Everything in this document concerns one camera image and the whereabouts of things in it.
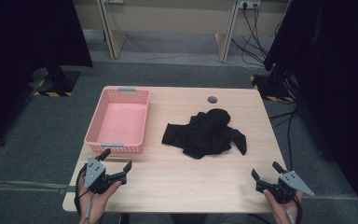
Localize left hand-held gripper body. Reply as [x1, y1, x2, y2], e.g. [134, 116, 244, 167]
[82, 156, 129, 196]

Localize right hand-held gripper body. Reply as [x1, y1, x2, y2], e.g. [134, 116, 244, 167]
[255, 170, 316, 205]

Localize pink plastic basket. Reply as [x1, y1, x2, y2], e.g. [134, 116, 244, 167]
[83, 86, 152, 155]

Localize black garment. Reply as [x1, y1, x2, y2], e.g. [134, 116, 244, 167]
[160, 107, 248, 161]

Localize person's right hand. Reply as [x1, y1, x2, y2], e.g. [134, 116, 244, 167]
[262, 188, 305, 224]

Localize person's left hand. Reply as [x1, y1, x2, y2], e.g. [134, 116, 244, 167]
[76, 179, 123, 224]

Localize black stand base striped edge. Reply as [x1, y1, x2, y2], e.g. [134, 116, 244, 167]
[31, 66, 82, 98]
[249, 72, 296, 104]

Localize black curtain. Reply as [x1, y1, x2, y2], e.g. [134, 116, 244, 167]
[262, 0, 358, 217]
[0, 0, 94, 151]

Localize white power socket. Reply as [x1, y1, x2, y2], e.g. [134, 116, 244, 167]
[238, 0, 262, 10]

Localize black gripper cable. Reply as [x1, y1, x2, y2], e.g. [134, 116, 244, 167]
[74, 163, 96, 222]
[283, 195, 304, 224]

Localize black floor cables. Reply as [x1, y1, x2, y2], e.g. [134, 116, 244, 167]
[268, 106, 300, 170]

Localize bundle of black cables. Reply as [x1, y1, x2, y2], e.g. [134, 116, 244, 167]
[230, 3, 284, 68]

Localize beige desk frame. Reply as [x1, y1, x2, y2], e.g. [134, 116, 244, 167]
[72, 0, 294, 63]

